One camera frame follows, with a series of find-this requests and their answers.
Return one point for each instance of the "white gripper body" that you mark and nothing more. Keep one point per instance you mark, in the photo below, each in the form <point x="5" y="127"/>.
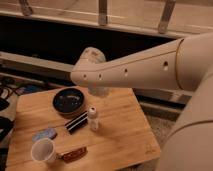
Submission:
<point x="99" y="91"/>

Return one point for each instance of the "small clear plastic bottle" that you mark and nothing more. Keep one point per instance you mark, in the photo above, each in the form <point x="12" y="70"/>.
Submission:
<point x="93" y="119"/>

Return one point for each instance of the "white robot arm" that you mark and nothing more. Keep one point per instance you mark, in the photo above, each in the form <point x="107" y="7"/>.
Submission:
<point x="185" y="64"/>

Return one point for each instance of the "black bowl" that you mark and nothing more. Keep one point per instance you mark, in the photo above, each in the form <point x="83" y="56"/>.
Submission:
<point x="68" y="100"/>

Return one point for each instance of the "black striped box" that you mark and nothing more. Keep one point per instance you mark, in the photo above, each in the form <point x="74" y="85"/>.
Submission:
<point x="76" y="123"/>

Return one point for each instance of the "wooden table board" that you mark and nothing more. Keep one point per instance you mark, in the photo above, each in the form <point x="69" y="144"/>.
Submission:
<point x="124" y="137"/>

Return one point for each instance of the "brown snack bar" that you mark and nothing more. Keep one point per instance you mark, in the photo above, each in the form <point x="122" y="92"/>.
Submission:
<point x="74" y="154"/>

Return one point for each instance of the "metal railing frame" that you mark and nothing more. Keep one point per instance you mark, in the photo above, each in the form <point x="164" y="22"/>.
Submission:
<point x="169" y="18"/>

